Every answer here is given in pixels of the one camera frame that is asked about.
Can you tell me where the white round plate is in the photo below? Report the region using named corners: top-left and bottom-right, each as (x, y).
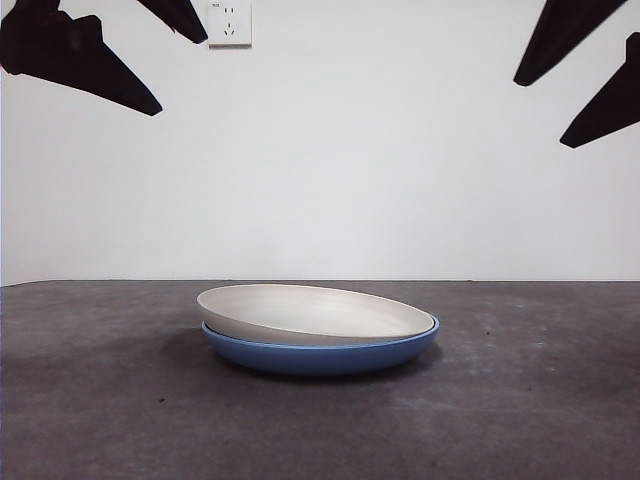
top-left (195, 283), bottom-right (434, 347)

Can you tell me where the blue round plate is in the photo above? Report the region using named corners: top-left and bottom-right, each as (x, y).
top-left (200, 314), bottom-right (442, 377)

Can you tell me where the white wall socket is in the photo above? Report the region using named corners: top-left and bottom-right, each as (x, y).
top-left (204, 0), bottom-right (254, 50)

